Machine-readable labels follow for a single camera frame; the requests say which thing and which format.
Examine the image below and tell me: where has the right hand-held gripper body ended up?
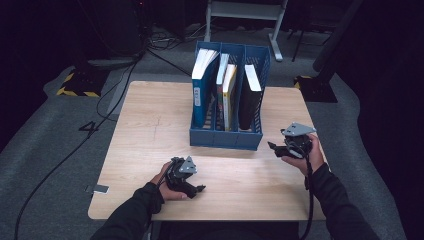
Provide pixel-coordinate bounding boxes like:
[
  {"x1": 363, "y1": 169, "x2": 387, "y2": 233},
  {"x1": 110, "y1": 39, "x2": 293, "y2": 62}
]
[{"x1": 280, "y1": 121, "x2": 318, "y2": 160}]

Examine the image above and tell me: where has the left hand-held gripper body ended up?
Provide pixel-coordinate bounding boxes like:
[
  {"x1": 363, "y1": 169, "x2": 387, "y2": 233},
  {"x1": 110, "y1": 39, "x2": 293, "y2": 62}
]
[{"x1": 164, "y1": 155, "x2": 198, "y2": 194}]

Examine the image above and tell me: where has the blue file rack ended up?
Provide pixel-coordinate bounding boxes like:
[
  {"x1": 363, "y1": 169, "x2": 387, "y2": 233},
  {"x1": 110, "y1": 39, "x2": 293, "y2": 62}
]
[{"x1": 188, "y1": 40, "x2": 272, "y2": 152}]

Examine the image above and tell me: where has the black book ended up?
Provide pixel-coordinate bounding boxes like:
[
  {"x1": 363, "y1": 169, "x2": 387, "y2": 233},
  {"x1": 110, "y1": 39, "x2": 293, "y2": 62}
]
[{"x1": 237, "y1": 64, "x2": 263, "y2": 131}]

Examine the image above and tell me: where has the yellow book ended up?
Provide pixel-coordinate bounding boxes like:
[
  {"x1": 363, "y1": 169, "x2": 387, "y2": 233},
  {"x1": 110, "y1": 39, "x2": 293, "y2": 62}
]
[{"x1": 221, "y1": 63, "x2": 238, "y2": 132}]

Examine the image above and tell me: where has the red illustrated book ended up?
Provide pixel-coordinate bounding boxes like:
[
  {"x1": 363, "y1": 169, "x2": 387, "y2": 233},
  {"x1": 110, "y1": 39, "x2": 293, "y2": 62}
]
[{"x1": 214, "y1": 53, "x2": 231, "y2": 131}]

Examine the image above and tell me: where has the blue book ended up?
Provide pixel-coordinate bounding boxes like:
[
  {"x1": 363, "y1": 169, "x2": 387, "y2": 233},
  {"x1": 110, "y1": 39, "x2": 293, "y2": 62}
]
[{"x1": 190, "y1": 48, "x2": 221, "y2": 129}]

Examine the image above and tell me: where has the person's left hand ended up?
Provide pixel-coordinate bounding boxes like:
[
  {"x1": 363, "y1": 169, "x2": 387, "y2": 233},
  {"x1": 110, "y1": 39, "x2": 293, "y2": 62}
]
[{"x1": 150, "y1": 161, "x2": 189, "y2": 202}]

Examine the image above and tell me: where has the person's right hand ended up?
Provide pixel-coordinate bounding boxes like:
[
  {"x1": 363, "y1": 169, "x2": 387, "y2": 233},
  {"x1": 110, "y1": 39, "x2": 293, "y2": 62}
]
[{"x1": 281, "y1": 132, "x2": 326, "y2": 177}]

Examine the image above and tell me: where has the yellow black striped base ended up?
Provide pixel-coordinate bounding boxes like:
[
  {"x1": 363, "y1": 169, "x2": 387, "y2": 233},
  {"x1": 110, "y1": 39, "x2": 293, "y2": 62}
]
[
  {"x1": 55, "y1": 68, "x2": 108, "y2": 98},
  {"x1": 293, "y1": 74, "x2": 338, "y2": 104}
]

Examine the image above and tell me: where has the grey table leg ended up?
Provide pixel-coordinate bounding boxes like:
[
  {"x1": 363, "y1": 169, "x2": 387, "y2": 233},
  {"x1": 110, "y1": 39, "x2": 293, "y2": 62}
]
[{"x1": 107, "y1": 79, "x2": 134, "y2": 116}]

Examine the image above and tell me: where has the dark slanted pole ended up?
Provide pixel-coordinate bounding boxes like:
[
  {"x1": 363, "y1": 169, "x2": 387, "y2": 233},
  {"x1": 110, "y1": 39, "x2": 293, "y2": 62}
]
[{"x1": 312, "y1": 0, "x2": 364, "y2": 73}]

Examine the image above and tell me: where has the grey floor plate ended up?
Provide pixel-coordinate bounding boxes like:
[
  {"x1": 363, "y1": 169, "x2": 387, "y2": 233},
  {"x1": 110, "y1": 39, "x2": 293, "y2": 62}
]
[{"x1": 87, "y1": 56, "x2": 141, "y2": 69}]

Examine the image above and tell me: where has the white metal stand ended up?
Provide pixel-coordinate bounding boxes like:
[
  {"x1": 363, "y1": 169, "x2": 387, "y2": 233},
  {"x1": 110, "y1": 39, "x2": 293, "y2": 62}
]
[{"x1": 203, "y1": 0, "x2": 289, "y2": 63}]

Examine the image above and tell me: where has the black equipment case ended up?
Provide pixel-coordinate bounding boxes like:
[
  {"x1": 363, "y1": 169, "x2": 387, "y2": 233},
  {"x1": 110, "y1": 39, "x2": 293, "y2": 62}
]
[{"x1": 76, "y1": 0, "x2": 144, "y2": 58}]

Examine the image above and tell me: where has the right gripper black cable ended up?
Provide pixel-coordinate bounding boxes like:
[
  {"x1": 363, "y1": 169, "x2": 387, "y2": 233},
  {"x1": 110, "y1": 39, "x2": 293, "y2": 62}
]
[{"x1": 298, "y1": 146, "x2": 316, "y2": 240}]

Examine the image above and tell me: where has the metal table bracket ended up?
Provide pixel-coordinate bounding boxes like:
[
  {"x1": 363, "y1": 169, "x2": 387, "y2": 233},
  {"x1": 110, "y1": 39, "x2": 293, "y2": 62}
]
[{"x1": 84, "y1": 184, "x2": 110, "y2": 195}]

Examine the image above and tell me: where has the thin black floor cable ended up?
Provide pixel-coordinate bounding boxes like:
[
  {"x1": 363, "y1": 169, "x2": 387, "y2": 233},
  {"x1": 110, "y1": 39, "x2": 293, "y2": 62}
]
[{"x1": 95, "y1": 61, "x2": 138, "y2": 123}]

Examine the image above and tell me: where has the thick black floor cable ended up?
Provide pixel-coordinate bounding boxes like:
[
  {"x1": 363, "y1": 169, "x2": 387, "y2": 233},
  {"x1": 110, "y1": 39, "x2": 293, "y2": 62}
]
[{"x1": 13, "y1": 49, "x2": 148, "y2": 240}]

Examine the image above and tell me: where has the bundle of floor cables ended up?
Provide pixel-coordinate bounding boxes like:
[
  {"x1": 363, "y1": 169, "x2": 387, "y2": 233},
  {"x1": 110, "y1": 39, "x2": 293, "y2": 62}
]
[{"x1": 146, "y1": 23, "x2": 208, "y2": 51}]

